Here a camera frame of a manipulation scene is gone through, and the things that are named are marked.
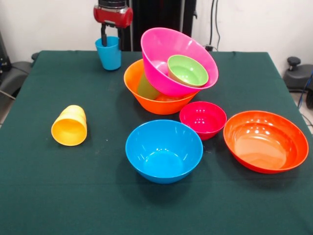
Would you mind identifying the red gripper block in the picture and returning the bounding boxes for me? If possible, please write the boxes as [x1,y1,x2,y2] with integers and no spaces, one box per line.
[93,5,134,51]

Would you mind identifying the blue cup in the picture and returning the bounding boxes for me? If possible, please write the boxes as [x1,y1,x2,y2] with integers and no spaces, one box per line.
[95,36,122,71]

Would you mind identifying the large magenta bowl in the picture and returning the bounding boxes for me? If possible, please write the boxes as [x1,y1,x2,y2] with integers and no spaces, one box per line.
[140,27,219,97]

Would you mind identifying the green cup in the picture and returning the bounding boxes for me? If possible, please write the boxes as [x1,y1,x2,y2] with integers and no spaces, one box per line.
[136,73,161,100]

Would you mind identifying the large orange bowl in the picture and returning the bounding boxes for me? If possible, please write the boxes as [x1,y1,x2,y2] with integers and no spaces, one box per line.
[123,59,200,115]

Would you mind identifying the green bowl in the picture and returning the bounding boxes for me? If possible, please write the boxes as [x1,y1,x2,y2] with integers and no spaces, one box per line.
[167,54,209,88]

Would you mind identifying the yellow cup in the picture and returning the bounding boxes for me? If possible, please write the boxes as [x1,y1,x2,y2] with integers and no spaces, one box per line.
[59,105,87,123]
[50,117,88,147]

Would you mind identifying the blue bowl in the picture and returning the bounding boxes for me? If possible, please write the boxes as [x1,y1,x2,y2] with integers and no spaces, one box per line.
[125,119,203,185]

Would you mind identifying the small crimson bowl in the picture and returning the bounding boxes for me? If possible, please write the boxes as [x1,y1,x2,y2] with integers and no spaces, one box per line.
[179,101,227,141]

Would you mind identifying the dark green tablecloth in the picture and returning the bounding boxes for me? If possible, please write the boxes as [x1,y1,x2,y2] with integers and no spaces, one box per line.
[0,50,313,235]

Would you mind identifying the wide red-orange bowl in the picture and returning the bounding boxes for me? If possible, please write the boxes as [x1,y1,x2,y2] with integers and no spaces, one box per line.
[223,110,309,174]

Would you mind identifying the grey pedestal foot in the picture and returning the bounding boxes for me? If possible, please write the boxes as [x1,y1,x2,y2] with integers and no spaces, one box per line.
[0,61,34,98]
[283,56,313,92]

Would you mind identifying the blue cable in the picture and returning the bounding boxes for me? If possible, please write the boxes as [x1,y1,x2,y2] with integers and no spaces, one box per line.
[296,70,313,110]

